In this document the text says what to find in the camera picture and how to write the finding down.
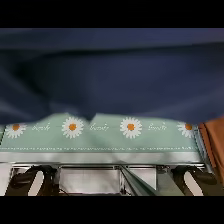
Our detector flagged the blue T-shirt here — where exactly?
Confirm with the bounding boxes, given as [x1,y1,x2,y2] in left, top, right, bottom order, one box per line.
[0,27,224,127]

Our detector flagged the silver frame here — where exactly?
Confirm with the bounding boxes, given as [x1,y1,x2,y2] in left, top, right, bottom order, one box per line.
[0,126,214,197]

